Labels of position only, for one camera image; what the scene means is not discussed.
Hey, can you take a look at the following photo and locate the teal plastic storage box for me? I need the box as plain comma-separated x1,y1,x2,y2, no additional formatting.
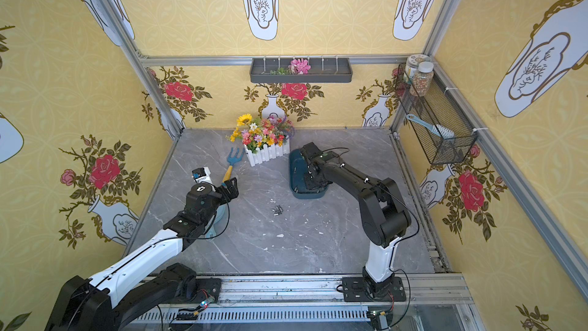
289,149,329,199

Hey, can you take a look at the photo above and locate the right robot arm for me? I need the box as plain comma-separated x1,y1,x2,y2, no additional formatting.
300,143,412,293

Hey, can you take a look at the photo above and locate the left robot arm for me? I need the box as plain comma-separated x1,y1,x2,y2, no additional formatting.
46,178,239,330

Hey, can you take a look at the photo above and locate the light blue dustpan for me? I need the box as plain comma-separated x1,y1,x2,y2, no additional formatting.
204,204,228,239

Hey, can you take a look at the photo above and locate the blue yellow garden fork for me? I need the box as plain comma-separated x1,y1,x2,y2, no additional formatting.
222,148,245,182

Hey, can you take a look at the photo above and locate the flower pot white fence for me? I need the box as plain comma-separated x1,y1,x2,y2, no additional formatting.
228,113,295,166

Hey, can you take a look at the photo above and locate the pink flower on shelf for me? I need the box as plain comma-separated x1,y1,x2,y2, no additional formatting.
288,58,312,74

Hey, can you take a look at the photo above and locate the blue white brush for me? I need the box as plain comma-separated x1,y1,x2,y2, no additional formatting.
405,114,456,139

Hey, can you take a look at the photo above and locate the glass jar behind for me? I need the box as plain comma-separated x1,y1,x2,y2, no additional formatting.
404,54,431,83

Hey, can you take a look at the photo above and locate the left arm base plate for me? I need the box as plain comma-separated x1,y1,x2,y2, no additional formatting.
183,277,222,306

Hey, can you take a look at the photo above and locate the dark wall shelf tray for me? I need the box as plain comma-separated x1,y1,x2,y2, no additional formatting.
250,56,353,84

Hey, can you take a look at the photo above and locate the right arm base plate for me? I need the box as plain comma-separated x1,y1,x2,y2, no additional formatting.
335,276,407,303

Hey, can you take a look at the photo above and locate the black wire mesh basket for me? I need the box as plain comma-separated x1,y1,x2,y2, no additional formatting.
395,64,478,165

